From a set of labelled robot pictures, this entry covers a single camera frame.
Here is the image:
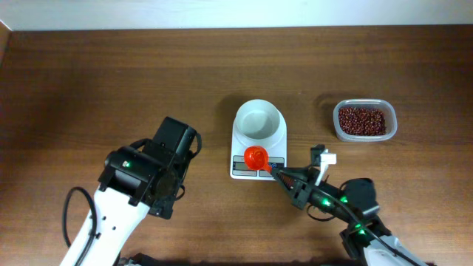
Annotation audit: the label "clear plastic container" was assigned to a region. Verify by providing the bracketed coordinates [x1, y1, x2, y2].
[333, 99, 398, 143]

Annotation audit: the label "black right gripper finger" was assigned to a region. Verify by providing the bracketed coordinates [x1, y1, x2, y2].
[270, 167, 314, 178]
[273, 177, 300, 198]

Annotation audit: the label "orange measuring scoop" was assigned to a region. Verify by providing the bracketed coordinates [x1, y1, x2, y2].
[243, 146, 272, 173]

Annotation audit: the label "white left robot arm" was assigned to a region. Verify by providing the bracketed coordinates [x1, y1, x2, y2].
[61, 117, 202, 265]

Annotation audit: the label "white digital kitchen scale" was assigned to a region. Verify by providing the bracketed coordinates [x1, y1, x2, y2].
[229, 109, 287, 181]

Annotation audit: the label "red adzuki beans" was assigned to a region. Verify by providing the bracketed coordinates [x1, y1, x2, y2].
[338, 107, 387, 136]

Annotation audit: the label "white round bowl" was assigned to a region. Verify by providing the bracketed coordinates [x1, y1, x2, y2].
[235, 99, 281, 140]

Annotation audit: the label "black right camera cable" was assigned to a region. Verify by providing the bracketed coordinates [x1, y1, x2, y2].
[306, 180, 418, 266]

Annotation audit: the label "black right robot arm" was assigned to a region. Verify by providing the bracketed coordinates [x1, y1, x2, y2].
[270, 166, 426, 266]

